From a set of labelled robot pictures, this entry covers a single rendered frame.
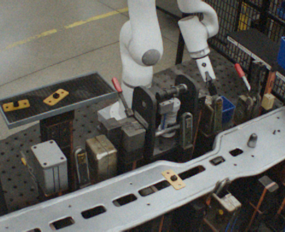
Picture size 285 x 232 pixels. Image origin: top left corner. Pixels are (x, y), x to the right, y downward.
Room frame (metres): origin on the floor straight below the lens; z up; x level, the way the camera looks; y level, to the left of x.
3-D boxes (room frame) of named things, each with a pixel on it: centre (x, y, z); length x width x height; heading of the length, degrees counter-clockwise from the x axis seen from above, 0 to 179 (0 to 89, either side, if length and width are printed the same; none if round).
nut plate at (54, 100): (1.08, 0.27, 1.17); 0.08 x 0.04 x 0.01; 152
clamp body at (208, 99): (1.28, -0.23, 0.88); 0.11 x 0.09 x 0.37; 37
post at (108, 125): (1.07, 0.09, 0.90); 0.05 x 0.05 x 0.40; 37
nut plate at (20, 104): (1.02, 0.38, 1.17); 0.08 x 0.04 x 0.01; 118
